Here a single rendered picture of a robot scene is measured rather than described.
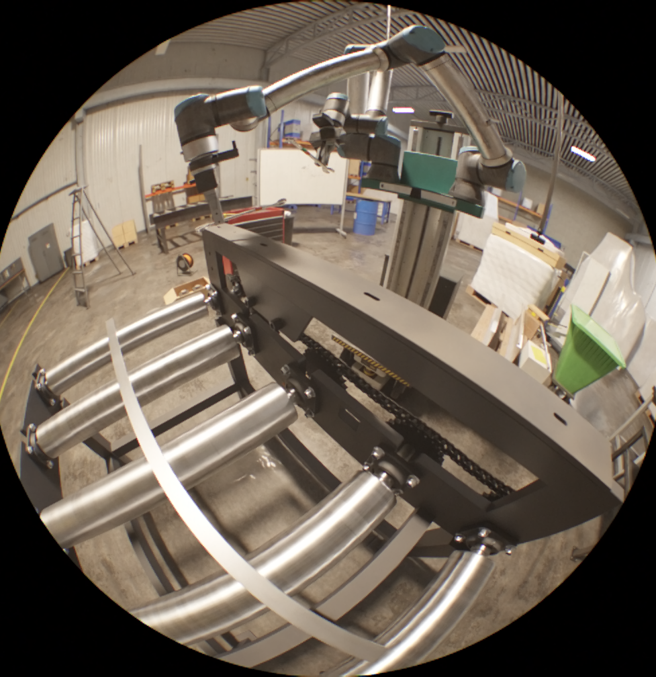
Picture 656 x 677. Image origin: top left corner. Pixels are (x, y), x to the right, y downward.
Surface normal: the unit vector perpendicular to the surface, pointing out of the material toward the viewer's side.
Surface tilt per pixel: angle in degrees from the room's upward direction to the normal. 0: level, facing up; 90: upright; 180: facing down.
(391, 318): 0
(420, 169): 90
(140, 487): 31
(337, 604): 0
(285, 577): 14
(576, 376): 100
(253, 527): 0
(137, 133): 90
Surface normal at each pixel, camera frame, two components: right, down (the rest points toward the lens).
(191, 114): 0.32, 0.65
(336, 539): 0.24, -0.62
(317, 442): 0.07, -0.77
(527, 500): -0.72, 0.40
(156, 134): 0.69, 0.51
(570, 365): -0.81, 0.46
